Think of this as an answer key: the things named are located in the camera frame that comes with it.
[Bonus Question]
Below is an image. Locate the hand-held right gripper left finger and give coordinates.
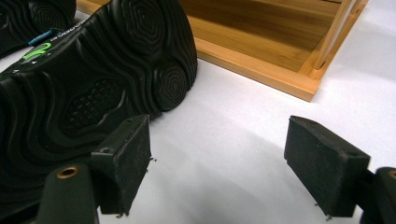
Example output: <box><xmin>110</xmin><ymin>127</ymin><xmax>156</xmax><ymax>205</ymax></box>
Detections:
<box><xmin>90</xmin><ymin>114</ymin><xmax>153</xmax><ymax>217</ymax></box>

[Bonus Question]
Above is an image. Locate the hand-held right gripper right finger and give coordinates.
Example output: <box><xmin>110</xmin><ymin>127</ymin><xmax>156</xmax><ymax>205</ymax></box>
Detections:
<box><xmin>283</xmin><ymin>115</ymin><xmax>372</xmax><ymax>218</ymax></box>

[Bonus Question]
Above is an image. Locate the black green sandal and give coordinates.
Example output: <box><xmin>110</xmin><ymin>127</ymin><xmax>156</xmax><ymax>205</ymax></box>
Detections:
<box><xmin>0</xmin><ymin>0</ymin><xmax>199</xmax><ymax>220</ymax></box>
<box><xmin>0</xmin><ymin>0</ymin><xmax>78</xmax><ymax>59</ymax></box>

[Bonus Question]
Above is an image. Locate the wooden shoe rack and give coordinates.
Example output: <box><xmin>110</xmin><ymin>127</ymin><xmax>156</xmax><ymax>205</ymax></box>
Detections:
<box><xmin>76</xmin><ymin>0</ymin><xmax>370</xmax><ymax>103</ymax></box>

